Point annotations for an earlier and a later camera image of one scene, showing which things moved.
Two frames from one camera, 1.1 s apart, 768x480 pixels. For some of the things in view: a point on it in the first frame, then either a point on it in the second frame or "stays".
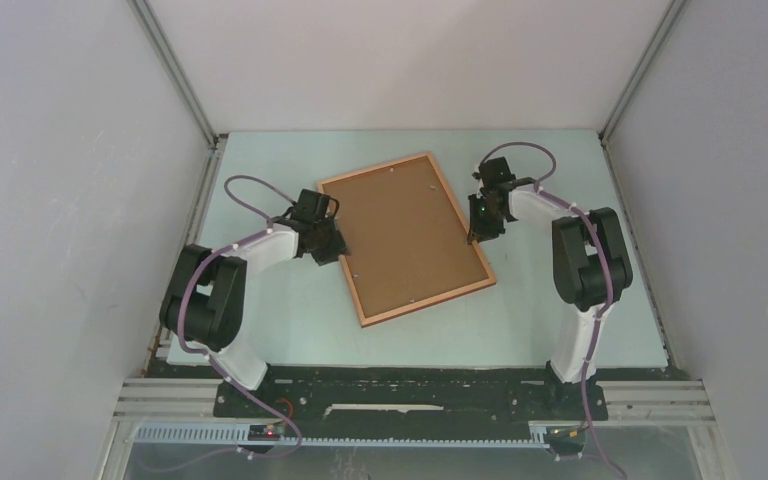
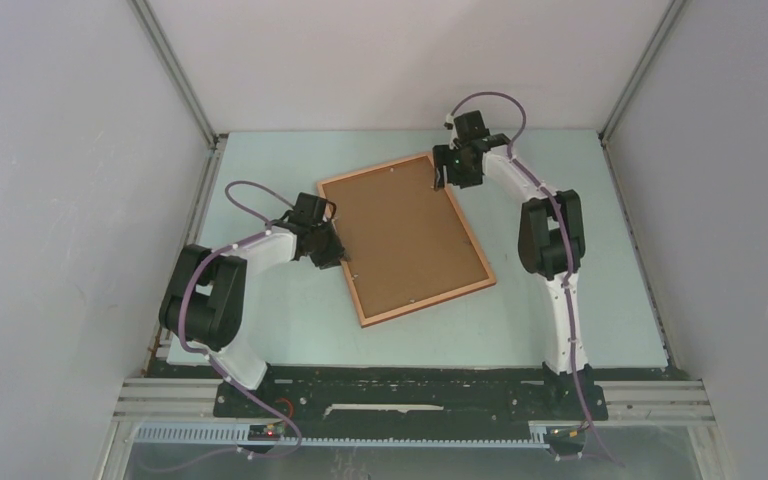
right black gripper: [478, 231] → [443, 157]
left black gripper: [336, 246] stays
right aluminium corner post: [631, 85] stays
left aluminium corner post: [179, 75] stays
